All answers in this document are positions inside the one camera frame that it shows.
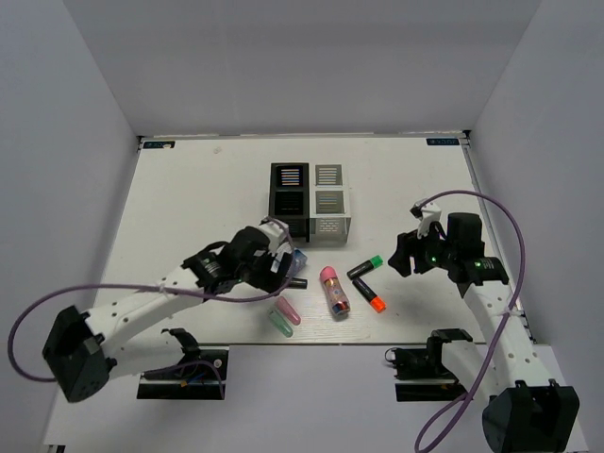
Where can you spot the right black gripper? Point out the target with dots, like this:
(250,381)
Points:
(410,244)

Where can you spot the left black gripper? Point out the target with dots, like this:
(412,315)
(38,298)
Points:
(270,279)

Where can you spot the pink cap black highlighter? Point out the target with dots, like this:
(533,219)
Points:
(298,283)

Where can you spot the green cap black highlighter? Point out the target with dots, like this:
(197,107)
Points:
(365,267)

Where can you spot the blue patterned glue stick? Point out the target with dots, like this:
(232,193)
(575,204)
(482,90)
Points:
(298,263)

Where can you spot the pink eraser capsule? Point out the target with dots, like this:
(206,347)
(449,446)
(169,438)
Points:
(288,311)

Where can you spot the orange cap black highlighter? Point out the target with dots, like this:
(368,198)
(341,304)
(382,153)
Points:
(369,295)

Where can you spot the green eraser capsule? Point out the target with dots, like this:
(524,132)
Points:
(280,323)

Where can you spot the pink patterned glue stick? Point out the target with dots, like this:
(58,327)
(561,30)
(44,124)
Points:
(336,298)

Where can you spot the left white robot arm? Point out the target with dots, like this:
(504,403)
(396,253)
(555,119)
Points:
(86,349)

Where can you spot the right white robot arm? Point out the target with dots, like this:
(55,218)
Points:
(525,408)

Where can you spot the white two-slot container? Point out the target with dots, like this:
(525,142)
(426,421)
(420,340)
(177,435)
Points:
(330,213)

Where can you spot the black two-slot container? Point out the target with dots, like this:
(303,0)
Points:
(289,197)

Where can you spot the right blue table label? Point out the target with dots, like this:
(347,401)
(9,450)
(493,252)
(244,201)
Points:
(441,141)

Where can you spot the blue table label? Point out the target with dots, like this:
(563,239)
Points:
(159,144)
(441,141)

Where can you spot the left blue table label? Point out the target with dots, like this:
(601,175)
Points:
(159,144)

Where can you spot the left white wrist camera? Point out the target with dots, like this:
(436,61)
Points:
(278,235)

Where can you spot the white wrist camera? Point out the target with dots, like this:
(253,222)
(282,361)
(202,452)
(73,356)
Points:
(427,213)
(278,235)

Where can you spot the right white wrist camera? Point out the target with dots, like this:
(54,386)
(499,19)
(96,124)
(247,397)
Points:
(427,213)

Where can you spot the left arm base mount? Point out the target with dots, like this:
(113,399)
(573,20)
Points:
(199,374)

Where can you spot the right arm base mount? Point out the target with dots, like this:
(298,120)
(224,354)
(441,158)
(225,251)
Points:
(420,375)

